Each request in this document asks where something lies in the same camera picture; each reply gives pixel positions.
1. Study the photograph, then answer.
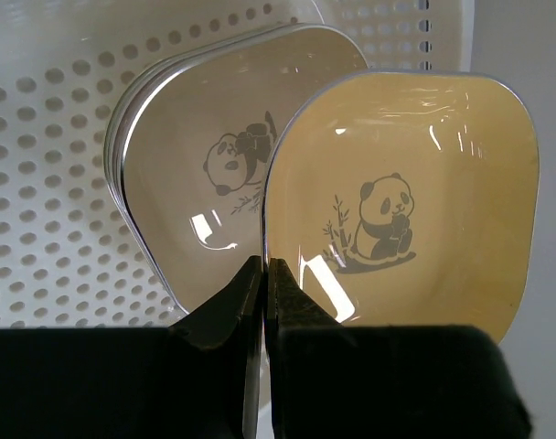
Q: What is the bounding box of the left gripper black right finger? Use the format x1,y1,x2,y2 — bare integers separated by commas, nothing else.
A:
266,259,532,438

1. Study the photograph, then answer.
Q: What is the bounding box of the yellow panda plate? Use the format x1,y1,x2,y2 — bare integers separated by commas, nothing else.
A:
262,70,540,341

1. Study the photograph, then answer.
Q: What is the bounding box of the brown panda plate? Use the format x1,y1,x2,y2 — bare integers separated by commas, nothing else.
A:
102,25,288,216

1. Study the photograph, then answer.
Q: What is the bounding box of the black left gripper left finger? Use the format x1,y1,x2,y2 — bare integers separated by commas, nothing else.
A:
0,256,262,438

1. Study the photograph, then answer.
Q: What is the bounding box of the white perforated plastic bin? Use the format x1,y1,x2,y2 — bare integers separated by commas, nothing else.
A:
0,1,476,328

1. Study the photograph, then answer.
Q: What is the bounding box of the cream panda plate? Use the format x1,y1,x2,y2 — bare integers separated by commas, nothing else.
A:
123,25,367,312

